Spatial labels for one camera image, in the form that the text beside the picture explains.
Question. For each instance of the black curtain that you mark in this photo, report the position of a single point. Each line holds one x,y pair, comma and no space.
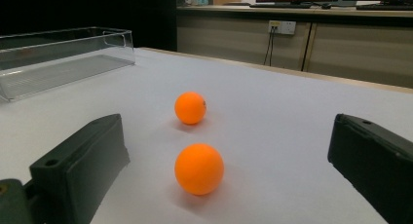
97,9

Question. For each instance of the black keyboard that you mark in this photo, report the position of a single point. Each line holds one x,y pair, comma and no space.
279,5
386,7

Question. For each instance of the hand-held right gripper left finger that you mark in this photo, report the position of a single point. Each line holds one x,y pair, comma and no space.
81,165

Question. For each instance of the orange ping pong ball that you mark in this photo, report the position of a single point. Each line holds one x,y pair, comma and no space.
190,107
199,168

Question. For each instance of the white wall socket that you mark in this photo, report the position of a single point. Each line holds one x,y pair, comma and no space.
282,27

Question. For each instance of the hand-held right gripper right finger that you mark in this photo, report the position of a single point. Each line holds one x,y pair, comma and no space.
376,159

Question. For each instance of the clear plastic container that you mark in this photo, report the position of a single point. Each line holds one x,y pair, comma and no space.
48,74

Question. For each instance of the beige desk cabinet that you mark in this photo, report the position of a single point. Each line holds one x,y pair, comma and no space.
357,48

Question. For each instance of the white table mat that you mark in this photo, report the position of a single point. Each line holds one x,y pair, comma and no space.
276,120

